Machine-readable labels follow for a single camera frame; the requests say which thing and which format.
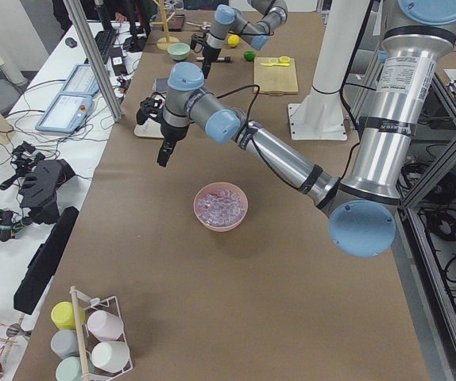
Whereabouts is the grey folded cloth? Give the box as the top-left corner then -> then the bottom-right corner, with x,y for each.
153,78 -> 168,93

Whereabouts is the steel muddler black tip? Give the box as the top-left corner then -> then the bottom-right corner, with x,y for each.
195,56 -> 232,63

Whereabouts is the lemon slice upper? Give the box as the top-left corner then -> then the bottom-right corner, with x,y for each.
279,56 -> 291,64

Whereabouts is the white cup in rack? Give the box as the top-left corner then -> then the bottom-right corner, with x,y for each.
91,341 -> 130,373

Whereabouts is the yellow plastic knife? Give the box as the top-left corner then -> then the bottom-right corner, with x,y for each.
259,61 -> 291,67

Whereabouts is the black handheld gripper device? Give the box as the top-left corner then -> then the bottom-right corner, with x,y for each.
0,141 -> 75,225

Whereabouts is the clear ice cube pile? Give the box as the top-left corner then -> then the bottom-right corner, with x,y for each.
195,190 -> 246,227

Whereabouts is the grey cup in rack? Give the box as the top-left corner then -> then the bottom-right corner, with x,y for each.
50,329 -> 79,360

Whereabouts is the long black speaker bar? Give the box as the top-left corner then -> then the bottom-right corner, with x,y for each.
13,206 -> 79,315

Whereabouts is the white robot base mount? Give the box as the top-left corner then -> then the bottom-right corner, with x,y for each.
288,0 -> 372,140

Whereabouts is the white wire cup rack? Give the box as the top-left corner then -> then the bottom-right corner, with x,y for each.
70,286 -> 133,380

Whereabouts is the bamboo cutting board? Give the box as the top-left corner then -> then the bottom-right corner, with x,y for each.
253,57 -> 299,95

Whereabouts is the teach pendant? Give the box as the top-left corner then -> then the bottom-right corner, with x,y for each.
36,93 -> 93,134
62,63 -> 99,95

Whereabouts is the yellow lemon lower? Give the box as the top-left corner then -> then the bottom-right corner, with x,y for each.
226,34 -> 241,48

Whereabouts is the teach pendant near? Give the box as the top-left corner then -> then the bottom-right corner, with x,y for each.
36,93 -> 93,134

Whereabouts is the wooden cup stand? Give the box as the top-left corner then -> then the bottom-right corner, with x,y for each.
151,0 -> 180,51

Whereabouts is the cream rabbit tray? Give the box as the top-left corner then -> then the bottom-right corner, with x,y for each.
133,119 -> 164,139

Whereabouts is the pink bowl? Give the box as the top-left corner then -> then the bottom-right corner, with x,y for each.
193,182 -> 249,232

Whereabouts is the mint green bowl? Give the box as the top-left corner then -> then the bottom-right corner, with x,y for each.
167,42 -> 191,62

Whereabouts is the teach pendant far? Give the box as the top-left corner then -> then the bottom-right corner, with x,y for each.
62,63 -> 99,95

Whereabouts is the aluminium frame post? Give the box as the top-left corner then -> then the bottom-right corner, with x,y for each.
64,0 -> 122,122

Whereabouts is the mint cup in rack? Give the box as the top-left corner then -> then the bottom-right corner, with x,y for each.
55,356 -> 83,381

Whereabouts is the yellow cup in rack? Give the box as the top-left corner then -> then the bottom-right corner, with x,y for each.
50,301 -> 75,330

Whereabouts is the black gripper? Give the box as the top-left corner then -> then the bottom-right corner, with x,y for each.
202,44 -> 221,78
157,121 -> 189,167

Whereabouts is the green lime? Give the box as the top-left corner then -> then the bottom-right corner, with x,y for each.
243,51 -> 256,62

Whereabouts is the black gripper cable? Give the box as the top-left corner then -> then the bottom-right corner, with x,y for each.
140,83 -> 261,132
190,33 -> 209,55

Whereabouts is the pink cup in rack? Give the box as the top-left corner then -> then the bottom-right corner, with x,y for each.
87,310 -> 124,341

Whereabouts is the black keyboard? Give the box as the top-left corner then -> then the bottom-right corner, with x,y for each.
95,29 -> 117,64

